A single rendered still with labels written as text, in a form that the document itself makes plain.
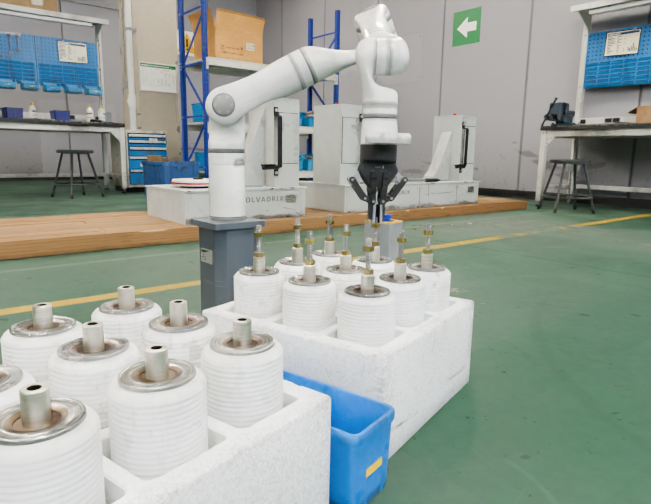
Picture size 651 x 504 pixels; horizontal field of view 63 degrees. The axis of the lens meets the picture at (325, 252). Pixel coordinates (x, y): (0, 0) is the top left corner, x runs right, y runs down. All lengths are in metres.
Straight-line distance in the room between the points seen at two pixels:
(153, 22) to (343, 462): 7.02
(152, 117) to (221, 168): 5.97
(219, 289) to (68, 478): 0.94
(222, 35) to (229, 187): 4.92
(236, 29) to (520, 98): 3.25
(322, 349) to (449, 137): 3.86
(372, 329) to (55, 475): 0.51
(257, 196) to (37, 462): 2.77
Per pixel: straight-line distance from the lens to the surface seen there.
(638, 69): 5.94
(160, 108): 7.36
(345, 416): 0.84
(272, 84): 1.35
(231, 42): 6.26
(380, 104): 1.08
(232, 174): 1.36
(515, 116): 6.61
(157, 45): 7.46
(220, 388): 0.62
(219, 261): 1.36
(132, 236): 2.79
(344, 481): 0.76
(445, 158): 4.58
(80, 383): 0.63
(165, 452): 0.56
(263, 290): 0.97
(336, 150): 3.65
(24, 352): 0.73
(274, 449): 0.62
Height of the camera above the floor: 0.47
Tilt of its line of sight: 11 degrees down
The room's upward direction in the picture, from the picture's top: 1 degrees clockwise
